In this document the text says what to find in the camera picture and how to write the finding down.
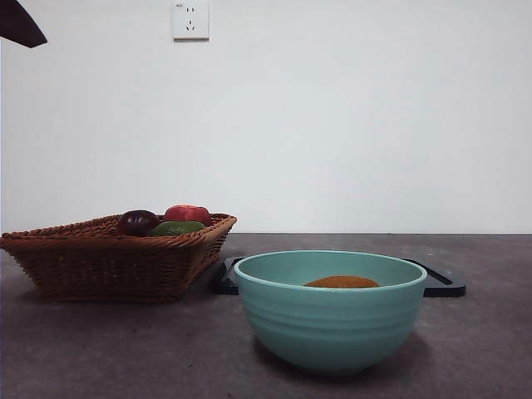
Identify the white wall socket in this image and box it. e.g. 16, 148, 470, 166
172, 0, 210, 42

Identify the brown wicker basket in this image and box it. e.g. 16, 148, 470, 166
0, 212, 238, 303

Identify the red apple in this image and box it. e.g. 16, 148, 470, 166
163, 204, 212, 228

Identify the brown kiwi fruit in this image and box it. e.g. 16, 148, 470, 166
303, 274, 380, 288

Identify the dark rectangular tray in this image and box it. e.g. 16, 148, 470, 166
218, 255, 466, 297

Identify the teal ribbed bowl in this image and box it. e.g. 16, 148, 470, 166
233, 249, 429, 372

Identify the green avocado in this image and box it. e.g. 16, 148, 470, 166
148, 220, 207, 237

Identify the dark purple plum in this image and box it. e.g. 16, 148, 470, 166
116, 209, 160, 237

